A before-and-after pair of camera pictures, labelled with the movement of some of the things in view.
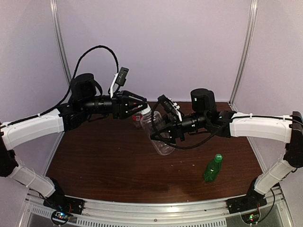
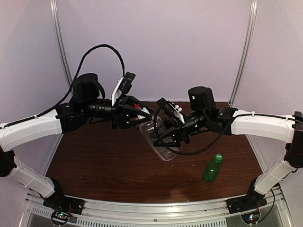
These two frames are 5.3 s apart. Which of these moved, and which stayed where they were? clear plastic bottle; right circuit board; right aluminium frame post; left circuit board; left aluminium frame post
Moved: clear plastic bottle
Stayed: right circuit board; left circuit board; left aluminium frame post; right aluminium frame post
